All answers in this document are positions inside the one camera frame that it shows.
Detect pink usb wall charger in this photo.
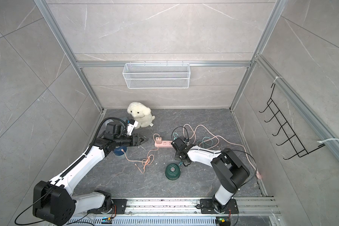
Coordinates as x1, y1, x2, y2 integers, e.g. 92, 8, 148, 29
155, 137, 162, 144

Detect blue cordless meat grinder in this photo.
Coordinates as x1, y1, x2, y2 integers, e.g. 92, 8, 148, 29
113, 146, 128, 156

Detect green cordless meat grinder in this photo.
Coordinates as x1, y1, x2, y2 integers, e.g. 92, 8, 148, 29
165, 163, 181, 180

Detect white plush dog toy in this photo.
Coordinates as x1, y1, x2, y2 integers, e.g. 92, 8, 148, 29
127, 102, 155, 129

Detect white wire mesh basket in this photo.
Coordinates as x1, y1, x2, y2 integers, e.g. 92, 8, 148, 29
122, 63, 191, 89

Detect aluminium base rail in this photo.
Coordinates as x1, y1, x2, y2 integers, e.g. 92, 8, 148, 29
65, 197, 285, 226

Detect pink power strip cord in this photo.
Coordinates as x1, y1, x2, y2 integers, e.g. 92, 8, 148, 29
183, 123, 263, 180

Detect pink charging cable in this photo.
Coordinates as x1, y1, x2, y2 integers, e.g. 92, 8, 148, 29
121, 134, 161, 174

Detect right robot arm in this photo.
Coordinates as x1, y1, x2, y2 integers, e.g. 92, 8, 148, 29
171, 125, 260, 213

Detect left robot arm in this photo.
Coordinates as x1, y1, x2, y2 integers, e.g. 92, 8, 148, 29
29, 117, 148, 226

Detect teal charging cable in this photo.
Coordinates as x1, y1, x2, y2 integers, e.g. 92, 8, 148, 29
172, 127, 218, 167

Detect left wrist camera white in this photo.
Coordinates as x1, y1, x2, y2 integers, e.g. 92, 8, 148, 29
127, 119, 138, 136

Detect black wire hook rack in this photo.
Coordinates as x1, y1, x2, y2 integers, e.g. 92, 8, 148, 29
259, 83, 325, 160

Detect light blue round gadget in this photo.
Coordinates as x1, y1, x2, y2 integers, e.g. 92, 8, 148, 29
105, 119, 114, 125

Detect pink power strip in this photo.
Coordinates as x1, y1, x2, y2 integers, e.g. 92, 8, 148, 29
154, 140, 173, 148

